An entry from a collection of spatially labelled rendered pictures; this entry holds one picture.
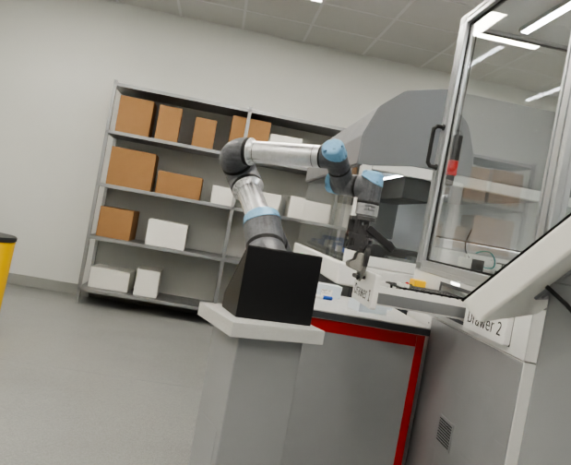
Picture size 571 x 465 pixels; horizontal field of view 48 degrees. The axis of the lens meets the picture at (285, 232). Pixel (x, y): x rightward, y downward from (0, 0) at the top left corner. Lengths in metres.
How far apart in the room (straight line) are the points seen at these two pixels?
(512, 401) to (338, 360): 0.73
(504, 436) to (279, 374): 0.61
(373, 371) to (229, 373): 0.72
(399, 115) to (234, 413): 1.72
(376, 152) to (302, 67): 3.58
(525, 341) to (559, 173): 0.44
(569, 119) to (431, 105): 1.37
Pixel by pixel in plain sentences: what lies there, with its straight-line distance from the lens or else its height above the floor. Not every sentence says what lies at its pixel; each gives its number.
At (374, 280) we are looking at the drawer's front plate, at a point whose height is 0.91.
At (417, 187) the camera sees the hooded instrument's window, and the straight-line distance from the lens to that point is 3.06.
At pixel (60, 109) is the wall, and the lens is 6.53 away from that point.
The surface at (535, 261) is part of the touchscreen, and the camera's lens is 1.12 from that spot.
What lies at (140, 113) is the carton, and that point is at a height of 1.76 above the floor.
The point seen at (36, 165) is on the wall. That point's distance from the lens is 6.53.
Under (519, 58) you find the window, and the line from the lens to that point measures 2.23.
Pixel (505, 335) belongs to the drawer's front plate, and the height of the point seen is 0.85.
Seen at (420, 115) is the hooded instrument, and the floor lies 1.63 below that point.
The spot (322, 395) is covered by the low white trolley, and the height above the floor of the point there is 0.46.
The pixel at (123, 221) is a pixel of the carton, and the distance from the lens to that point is 5.91.
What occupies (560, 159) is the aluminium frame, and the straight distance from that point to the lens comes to 1.79.
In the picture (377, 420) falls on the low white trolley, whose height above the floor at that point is 0.40.
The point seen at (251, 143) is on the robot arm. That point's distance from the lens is 2.21.
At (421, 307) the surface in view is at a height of 0.85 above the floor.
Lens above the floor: 1.04
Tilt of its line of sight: 1 degrees down
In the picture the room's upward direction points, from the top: 10 degrees clockwise
